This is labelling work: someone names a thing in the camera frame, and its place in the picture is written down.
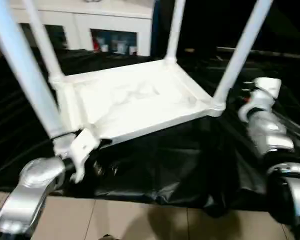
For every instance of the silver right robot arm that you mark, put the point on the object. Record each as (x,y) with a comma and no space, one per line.
(272,132)

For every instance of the small white cup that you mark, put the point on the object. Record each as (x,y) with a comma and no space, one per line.
(133,50)

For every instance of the white plastic table leg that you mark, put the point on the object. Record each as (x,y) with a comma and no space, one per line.
(240,52)
(32,80)
(175,30)
(43,42)

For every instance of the white cabinet with glass doors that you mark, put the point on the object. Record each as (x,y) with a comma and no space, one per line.
(102,17)

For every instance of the plain white cup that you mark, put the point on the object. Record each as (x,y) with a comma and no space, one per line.
(105,47)

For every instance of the patterned white cup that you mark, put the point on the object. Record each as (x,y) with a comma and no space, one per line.
(120,46)

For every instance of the dark long bar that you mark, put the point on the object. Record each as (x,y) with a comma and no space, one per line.
(277,53)

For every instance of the black box with gold label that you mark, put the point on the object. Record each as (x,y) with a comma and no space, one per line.
(202,25)

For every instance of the black rounded object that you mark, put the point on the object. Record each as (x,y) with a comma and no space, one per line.
(107,237)

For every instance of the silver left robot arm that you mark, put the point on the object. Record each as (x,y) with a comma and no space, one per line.
(32,180)

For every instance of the black mat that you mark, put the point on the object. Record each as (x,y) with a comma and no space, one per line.
(165,170)

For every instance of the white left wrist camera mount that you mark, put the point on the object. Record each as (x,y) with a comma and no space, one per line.
(83,145)

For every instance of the white plastic table top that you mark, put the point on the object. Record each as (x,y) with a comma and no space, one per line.
(127,105)

